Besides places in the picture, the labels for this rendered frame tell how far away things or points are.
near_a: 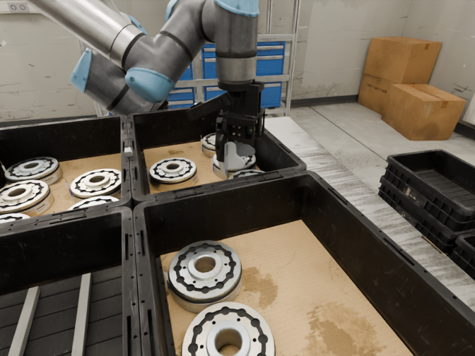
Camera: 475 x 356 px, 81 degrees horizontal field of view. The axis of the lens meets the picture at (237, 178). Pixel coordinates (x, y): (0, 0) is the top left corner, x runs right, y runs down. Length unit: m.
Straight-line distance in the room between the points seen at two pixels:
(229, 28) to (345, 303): 0.45
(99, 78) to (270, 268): 0.73
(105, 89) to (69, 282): 0.60
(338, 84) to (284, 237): 3.62
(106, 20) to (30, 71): 3.04
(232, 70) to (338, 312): 0.41
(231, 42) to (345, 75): 3.58
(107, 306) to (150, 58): 0.39
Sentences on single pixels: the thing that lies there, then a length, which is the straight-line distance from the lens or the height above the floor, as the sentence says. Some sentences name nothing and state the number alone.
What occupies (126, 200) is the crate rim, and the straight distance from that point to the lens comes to 0.44.
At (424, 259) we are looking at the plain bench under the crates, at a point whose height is 0.70.
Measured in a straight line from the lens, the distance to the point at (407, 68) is 3.67.
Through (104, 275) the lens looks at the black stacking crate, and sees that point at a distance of 0.49.
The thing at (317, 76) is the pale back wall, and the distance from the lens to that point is 3.85.
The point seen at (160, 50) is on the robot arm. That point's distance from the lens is 0.54.
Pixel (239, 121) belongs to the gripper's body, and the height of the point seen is 0.98.
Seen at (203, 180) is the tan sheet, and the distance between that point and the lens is 0.64.
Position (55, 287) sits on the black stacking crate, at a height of 0.83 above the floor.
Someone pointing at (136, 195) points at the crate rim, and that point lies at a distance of 0.45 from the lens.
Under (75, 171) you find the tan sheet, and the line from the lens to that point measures 0.78.
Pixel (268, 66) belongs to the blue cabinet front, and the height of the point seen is 0.69.
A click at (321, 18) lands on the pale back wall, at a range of 3.74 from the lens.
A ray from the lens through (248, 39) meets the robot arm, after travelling 0.52.
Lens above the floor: 1.18
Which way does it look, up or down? 33 degrees down
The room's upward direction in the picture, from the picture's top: straight up
